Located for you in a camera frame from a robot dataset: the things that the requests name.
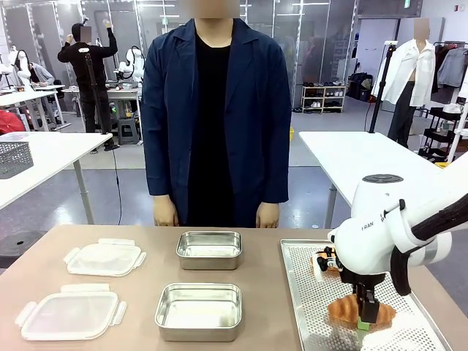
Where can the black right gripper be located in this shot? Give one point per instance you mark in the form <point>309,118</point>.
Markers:
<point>362,279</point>

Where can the brown croissant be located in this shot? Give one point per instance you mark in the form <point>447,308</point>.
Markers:
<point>343,311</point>

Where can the small orange-brown bread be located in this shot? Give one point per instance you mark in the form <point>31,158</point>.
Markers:
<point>313,265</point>

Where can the steel rectangular container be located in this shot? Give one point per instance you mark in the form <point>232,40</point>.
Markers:
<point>199,311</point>
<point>209,248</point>

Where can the clear plastic clip lid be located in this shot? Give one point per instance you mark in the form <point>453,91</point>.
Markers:
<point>71,316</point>
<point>106,256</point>

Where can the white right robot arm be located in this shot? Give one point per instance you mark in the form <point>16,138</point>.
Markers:
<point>373,234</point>

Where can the person's left forearm navy sleeve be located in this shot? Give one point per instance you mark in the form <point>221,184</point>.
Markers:
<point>274,172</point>

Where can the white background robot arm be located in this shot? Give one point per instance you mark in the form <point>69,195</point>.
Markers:
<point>131,62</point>

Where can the person's right forearm navy sleeve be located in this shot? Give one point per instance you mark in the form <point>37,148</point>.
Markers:
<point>161,172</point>

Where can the person's left hand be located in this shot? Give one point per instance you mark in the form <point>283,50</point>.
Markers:
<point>268,215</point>

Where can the person's right hand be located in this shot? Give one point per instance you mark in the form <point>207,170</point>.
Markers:
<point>166,212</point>

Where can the perforated metal baking tray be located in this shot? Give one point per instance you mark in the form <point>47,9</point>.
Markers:
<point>307,292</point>

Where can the large empty white table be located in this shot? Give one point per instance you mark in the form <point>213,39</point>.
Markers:
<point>336,157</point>

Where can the flat yellow crate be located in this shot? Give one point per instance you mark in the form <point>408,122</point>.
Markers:
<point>441,165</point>

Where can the black rolling cart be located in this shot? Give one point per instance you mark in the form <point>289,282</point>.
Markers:
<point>438,135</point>

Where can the small yellow crate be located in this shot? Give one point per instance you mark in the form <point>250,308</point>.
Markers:
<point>291,133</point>

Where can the white shoe rack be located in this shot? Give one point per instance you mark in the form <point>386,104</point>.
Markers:
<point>323,97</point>

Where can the black light stand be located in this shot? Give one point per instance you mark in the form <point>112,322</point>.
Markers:
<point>378,91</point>

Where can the black bag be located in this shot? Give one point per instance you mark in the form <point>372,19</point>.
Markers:
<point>360,86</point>

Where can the person in navy coat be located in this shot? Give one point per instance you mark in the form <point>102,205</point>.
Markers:
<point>215,128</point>

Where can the grey plastic stool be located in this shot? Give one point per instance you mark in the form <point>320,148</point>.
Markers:
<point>128,131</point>

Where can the black tripod with phone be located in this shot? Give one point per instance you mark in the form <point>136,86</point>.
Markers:
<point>96,95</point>

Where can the white table with basket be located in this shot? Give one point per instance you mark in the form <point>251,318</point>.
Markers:
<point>55,157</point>

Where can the dark round stool seat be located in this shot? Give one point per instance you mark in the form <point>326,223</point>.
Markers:
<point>18,248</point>

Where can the man in black clothes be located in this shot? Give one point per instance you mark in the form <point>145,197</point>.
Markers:
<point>89,69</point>

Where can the grey mesh basket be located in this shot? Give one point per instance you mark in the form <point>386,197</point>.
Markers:
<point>14,161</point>

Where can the clear box on basket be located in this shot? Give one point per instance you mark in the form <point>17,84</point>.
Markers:
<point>14,136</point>

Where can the white background desk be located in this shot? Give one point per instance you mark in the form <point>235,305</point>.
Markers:
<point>33,96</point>

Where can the seated person grey top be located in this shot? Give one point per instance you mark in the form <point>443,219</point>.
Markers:
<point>40,75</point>

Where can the red cloth object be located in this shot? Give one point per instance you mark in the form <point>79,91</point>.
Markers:
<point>11,122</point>

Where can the black orange wrist camera mount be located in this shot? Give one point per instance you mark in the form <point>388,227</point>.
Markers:
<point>328,260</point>

